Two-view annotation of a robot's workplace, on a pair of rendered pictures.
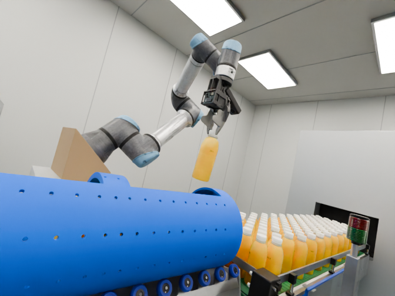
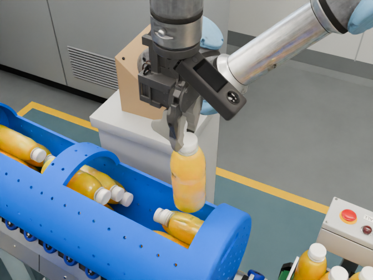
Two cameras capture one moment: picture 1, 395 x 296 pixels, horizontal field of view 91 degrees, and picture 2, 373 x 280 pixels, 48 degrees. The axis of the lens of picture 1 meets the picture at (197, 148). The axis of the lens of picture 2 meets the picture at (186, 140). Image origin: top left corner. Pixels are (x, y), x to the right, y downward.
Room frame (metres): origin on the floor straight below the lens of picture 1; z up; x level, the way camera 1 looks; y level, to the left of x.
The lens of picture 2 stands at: (0.54, -0.57, 1.96)
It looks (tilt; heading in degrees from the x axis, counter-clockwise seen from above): 43 degrees down; 69
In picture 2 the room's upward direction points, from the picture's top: straight up
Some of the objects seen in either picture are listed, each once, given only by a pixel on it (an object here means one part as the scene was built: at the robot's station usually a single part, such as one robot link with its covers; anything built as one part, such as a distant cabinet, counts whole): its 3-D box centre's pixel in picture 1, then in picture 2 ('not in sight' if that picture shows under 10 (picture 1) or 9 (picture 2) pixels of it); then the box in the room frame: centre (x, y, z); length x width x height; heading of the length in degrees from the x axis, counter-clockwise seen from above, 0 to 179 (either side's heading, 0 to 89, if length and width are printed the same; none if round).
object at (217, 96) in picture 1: (218, 94); (172, 70); (0.72, -0.03, 1.59); 0.09 x 0.08 x 0.12; 129
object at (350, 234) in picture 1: (357, 234); not in sight; (0.79, -0.69, 1.18); 0.06 x 0.06 x 0.05
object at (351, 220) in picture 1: (358, 223); not in sight; (0.79, -0.69, 1.23); 0.06 x 0.06 x 0.04
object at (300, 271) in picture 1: (338, 256); not in sight; (1.22, -0.99, 0.96); 1.60 x 0.01 x 0.03; 128
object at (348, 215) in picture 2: not in sight; (348, 215); (1.15, -0.11, 1.11); 0.04 x 0.04 x 0.01
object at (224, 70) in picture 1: (225, 75); (175, 26); (0.73, -0.04, 1.67); 0.08 x 0.08 x 0.05
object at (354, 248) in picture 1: (356, 235); not in sight; (0.79, -0.69, 1.18); 0.06 x 0.06 x 0.16
